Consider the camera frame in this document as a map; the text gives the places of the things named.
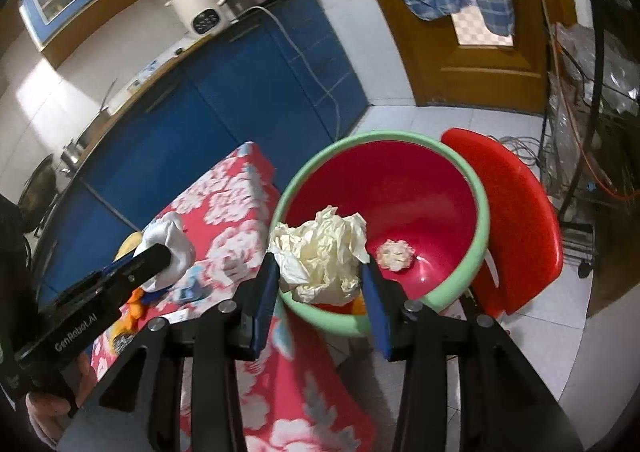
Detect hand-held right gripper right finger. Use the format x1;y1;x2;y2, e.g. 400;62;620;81
361;259;585;452

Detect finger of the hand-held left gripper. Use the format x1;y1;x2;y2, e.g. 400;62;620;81
100;243;174;294

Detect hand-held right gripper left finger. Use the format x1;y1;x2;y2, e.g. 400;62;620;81
56;252;281;452

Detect white tissue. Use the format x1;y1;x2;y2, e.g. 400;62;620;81
137;212;195;293

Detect large cream paper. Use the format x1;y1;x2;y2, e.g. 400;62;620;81
268;204;371;307

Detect red basin with green rim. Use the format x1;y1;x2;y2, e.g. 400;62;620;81
270;130;491;339

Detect person's left hand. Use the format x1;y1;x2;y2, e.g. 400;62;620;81
25;356;97;450

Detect yellow banana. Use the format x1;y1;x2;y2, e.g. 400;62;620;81
116;231;146;260

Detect small orange object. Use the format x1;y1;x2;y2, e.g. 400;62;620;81
117;287;147;333

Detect small crumpled paper ball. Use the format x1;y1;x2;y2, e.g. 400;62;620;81
376;239;416;273

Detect red floral tablecloth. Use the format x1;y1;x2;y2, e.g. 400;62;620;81
90;142;376;452

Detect black wok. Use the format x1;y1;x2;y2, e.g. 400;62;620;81
17;154;58;238

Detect steel pot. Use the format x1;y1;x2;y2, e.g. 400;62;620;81
60;137;93;173

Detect red plastic stool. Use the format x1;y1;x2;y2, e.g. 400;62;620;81
440;128;563;318

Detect blue kitchen base cabinet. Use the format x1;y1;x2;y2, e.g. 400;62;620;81
30;0;371;293

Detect wooden door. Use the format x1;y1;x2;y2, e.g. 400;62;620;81
340;0;576;115

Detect white electric cooker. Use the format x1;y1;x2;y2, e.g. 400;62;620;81
165;0;228;38

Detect black metal rack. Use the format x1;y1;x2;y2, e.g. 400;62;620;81
540;0;640;278

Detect clear plastic bags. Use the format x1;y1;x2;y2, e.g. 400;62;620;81
550;22;640;183

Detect grey cable bundle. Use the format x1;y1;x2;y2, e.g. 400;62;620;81
495;134;546;168

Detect white power cable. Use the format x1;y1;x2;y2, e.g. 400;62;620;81
240;6;343;143

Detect orange cable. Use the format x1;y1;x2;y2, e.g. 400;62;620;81
532;0;636;203

